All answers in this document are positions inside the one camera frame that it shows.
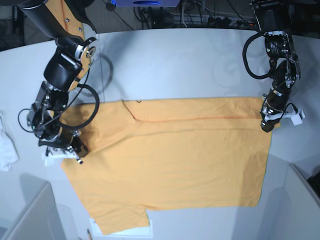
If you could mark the white paper label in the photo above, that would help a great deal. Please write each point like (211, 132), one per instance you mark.
(132, 233)

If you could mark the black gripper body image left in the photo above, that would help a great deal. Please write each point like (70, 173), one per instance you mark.
(63, 139)

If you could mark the white cloth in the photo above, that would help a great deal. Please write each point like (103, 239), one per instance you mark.
(8, 152)

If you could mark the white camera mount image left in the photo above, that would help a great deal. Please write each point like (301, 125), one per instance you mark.
(53, 156)

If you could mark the grey box right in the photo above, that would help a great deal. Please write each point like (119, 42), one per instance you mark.
(293, 211)

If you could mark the black keyboard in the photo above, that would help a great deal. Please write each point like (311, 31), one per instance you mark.
(314, 182)

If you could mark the white camera mount image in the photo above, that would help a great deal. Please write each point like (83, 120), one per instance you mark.
(53, 156)
(272, 116)

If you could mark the blue grey device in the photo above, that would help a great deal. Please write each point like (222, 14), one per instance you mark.
(147, 3)

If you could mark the grey box left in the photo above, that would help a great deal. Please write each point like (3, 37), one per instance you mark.
(38, 220)

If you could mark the orange T-shirt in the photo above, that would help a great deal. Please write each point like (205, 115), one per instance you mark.
(169, 154)

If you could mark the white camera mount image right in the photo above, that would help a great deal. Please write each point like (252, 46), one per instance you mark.
(272, 116)

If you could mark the grey box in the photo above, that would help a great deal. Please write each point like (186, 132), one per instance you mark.
(293, 211)
(38, 220)

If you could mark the pencil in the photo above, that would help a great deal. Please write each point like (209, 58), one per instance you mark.
(89, 235)

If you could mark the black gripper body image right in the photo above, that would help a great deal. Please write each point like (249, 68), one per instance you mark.
(274, 104)

